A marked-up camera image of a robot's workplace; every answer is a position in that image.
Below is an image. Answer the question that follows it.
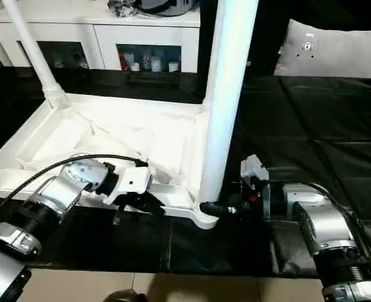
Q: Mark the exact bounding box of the white plastic table top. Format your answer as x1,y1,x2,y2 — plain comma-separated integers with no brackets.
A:
0,93,221,231

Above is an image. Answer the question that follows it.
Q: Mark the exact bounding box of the black table mat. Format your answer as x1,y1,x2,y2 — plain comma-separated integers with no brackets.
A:
0,66,371,279

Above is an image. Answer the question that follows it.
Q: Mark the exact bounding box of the black cabinet with yellow label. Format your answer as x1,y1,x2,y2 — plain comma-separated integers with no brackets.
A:
199,0,293,76

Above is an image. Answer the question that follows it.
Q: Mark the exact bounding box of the grey cushion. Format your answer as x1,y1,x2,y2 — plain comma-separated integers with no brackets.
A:
274,19,371,79

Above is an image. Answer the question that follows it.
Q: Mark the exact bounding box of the white glass-door cabinet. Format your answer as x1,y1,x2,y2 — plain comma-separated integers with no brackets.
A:
0,0,202,73

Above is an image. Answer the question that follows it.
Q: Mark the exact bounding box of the black gear on cabinet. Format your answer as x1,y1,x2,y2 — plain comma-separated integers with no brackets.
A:
108,0,200,18

